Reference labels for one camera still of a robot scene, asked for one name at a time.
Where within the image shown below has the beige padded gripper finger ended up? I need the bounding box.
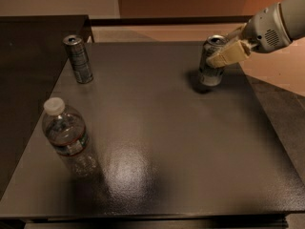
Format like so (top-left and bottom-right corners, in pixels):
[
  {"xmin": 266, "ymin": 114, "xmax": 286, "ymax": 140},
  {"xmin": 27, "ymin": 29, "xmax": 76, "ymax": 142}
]
[
  {"xmin": 226, "ymin": 24, "xmax": 245, "ymax": 40},
  {"xmin": 206, "ymin": 39, "xmax": 251, "ymax": 69}
]

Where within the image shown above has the green 7up soda can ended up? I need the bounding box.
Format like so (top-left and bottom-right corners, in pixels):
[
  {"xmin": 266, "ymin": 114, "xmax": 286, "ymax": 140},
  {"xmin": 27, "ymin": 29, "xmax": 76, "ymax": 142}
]
[{"xmin": 198, "ymin": 35, "xmax": 228, "ymax": 87}]

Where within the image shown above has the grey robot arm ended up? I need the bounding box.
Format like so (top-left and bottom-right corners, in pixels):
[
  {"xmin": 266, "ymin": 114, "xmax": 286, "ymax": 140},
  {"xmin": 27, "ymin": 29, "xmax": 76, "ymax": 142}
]
[{"xmin": 206, "ymin": 0, "xmax": 305, "ymax": 68}]

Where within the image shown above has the slim silver energy drink can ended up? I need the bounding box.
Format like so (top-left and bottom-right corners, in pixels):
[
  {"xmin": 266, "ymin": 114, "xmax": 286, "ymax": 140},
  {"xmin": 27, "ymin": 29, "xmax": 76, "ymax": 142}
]
[{"xmin": 63, "ymin": 34, "xmax": 93, "ymax": 84}]

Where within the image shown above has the clear plastic water bottle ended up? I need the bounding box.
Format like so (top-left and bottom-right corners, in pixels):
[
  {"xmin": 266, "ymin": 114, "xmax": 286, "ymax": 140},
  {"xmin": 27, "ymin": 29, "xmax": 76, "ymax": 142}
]
[{"xmin": 42, "ymin": 97, "xmax": 99, "ymax": 177}]

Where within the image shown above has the dark side table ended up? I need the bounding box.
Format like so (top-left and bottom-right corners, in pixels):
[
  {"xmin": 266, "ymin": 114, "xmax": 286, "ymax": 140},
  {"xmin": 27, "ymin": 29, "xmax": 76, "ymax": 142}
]
[{"xmin": 0, "ymin": 15, "xmax": 92, "ymax": 197}]

